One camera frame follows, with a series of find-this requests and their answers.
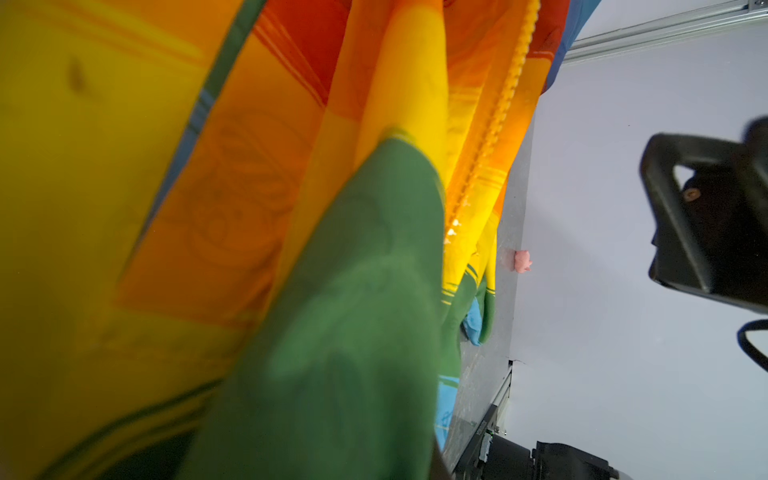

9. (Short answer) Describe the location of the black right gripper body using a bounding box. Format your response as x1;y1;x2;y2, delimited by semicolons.
677;118;767;300

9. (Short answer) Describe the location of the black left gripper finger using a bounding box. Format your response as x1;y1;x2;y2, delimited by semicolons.
640;134;767;312

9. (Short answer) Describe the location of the multicolour patchwork jacket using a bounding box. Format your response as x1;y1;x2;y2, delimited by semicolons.
1;1;596;479

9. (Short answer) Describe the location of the small pink toy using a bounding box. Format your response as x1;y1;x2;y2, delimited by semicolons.
513;250;533;274

